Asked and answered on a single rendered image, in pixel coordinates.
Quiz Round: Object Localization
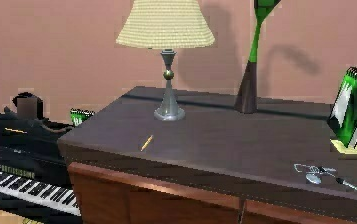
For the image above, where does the yellow pencil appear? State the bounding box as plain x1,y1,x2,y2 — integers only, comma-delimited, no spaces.
139,134,154,152

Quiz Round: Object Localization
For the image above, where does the brown wooden desk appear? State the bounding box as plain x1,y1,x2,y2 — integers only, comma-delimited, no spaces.
57,85,357,224

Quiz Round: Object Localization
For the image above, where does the green plant in dark vase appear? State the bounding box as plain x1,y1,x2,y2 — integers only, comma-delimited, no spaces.
233,0,282,115

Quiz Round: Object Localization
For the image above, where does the cream shade table lamp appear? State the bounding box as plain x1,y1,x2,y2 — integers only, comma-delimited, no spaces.
115,0,216,122

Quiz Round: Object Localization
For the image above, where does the small green book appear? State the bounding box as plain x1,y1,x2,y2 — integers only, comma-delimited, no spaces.
69,108,95,127

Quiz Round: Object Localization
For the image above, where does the dark mug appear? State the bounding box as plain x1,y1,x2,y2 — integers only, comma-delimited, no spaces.
11,91,44,121

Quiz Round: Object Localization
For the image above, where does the pale yellow paper pad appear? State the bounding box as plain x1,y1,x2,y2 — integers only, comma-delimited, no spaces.
330,138,357,157

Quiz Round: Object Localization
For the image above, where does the black piano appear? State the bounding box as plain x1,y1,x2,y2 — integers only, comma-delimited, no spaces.
0,106,84,224

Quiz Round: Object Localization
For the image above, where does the green spiral notebook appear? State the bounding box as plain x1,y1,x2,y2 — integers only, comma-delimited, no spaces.
326,66,357,149

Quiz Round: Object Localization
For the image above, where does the silver key ring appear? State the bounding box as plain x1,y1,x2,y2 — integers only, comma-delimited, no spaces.
293,162,357,192

